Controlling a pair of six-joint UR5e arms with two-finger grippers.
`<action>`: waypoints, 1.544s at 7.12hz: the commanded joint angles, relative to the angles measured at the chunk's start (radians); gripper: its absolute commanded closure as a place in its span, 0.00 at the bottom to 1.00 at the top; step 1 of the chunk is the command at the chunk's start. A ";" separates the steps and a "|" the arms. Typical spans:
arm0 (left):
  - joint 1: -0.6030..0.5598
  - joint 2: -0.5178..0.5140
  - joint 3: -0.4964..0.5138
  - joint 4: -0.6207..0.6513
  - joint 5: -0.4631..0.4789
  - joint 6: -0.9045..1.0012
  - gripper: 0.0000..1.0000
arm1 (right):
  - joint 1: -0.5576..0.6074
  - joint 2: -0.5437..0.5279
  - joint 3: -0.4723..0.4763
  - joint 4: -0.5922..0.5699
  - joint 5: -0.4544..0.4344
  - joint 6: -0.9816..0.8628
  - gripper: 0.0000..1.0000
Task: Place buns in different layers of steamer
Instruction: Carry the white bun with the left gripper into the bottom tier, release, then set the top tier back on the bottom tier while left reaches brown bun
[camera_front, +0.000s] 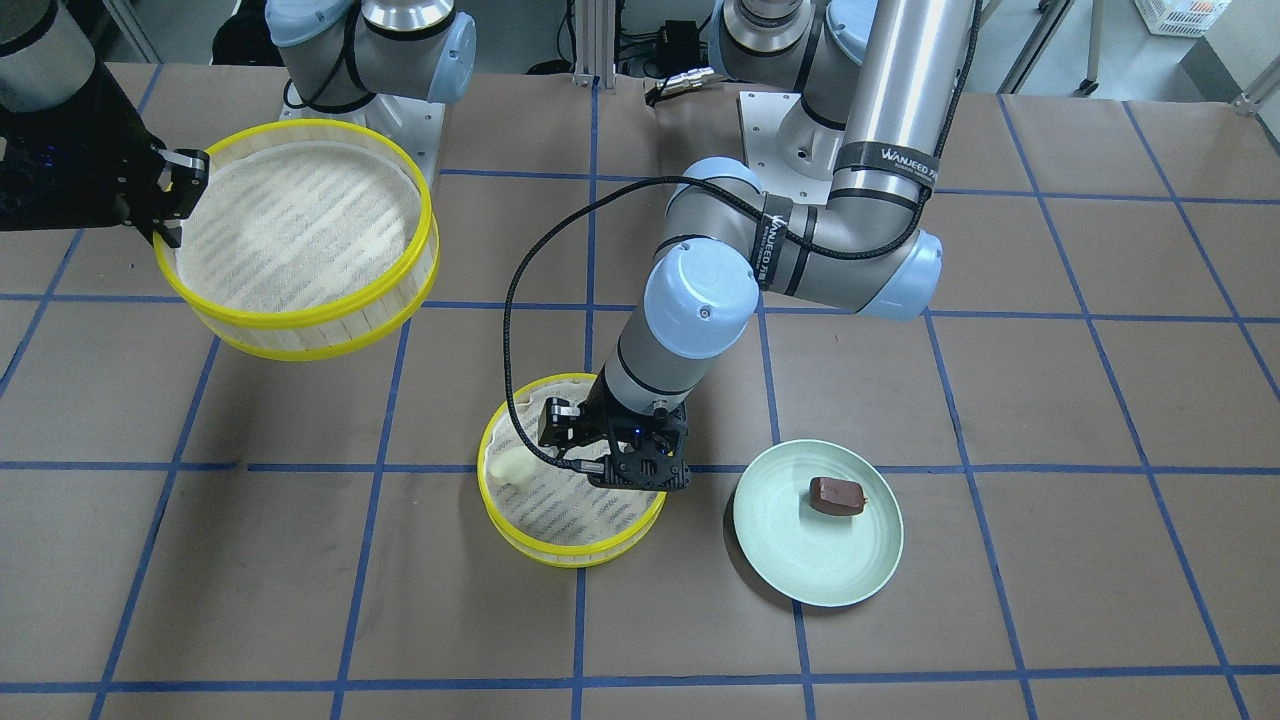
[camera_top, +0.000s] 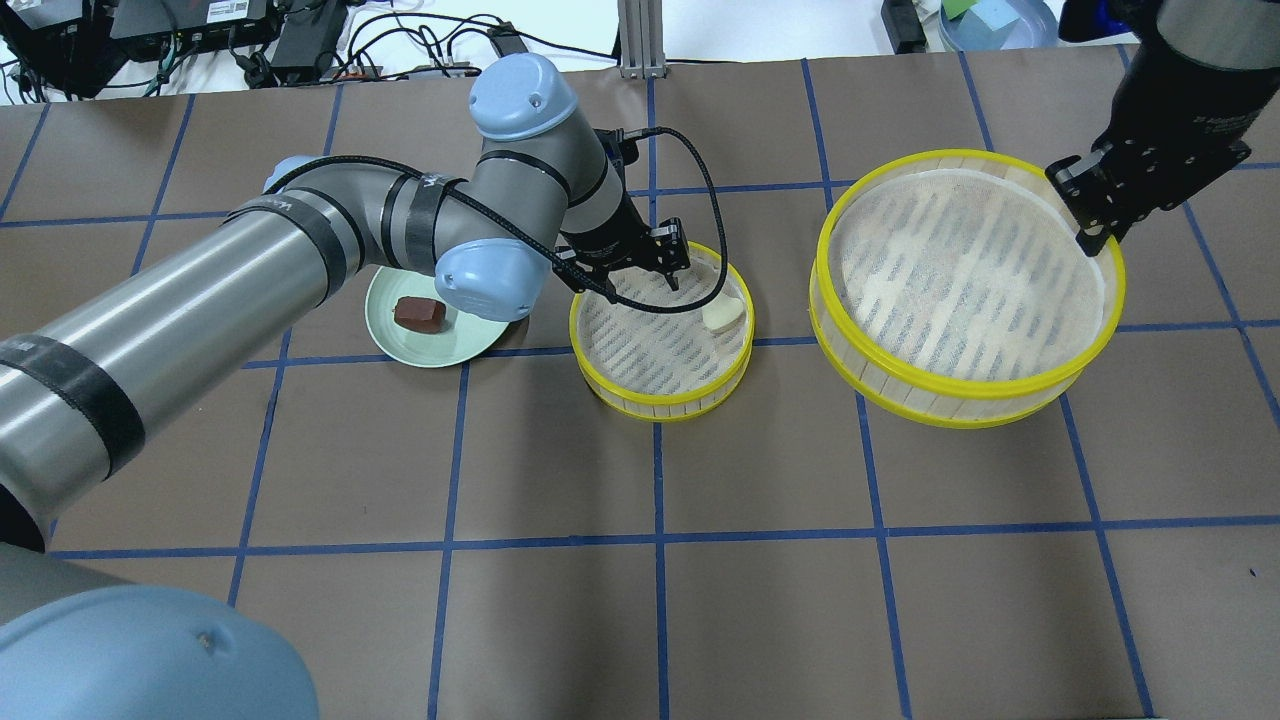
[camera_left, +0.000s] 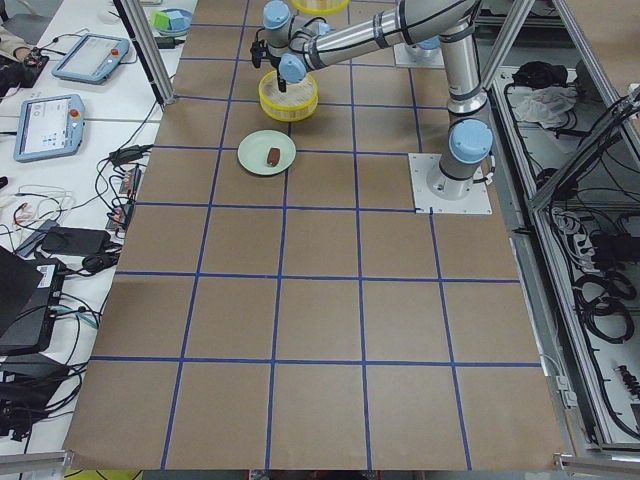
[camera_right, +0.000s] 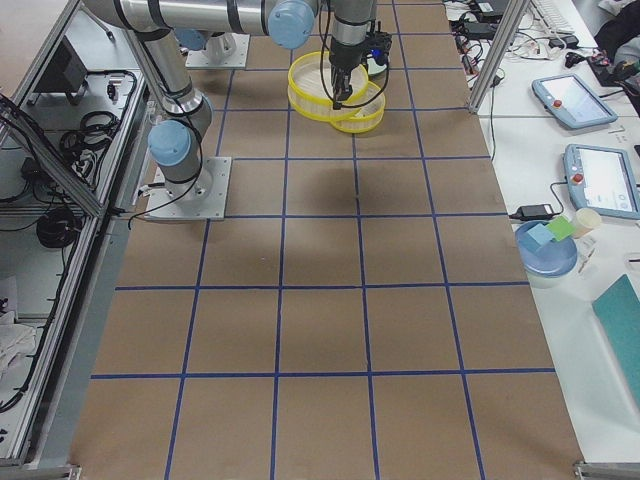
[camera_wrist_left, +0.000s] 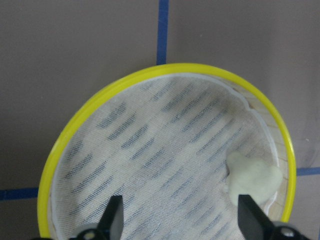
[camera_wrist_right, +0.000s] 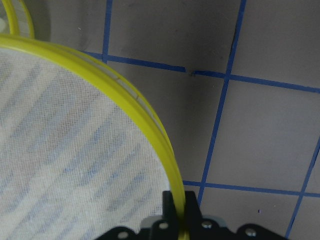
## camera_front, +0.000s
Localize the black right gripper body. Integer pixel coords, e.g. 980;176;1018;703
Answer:
1;65;166;233

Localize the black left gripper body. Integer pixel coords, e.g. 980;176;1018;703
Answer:
538;379;691;491

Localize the white steamed bun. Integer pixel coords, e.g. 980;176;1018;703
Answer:
485;445;544;489

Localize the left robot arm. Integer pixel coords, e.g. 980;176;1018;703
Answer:
507;1;983;492

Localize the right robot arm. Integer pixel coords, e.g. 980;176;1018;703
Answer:
1;1;477;249

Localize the brown chocolate bun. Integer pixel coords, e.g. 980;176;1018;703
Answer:
808;477;868;518

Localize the light green plate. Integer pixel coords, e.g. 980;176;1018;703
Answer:
732;439;905;607

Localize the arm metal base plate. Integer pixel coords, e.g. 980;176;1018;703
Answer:
739;90;911;211
279;94;449;191

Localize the black braided cable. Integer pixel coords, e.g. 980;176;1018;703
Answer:
503;176;941;471

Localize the aluminium frame post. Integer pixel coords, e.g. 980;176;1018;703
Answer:
571;0;620;92

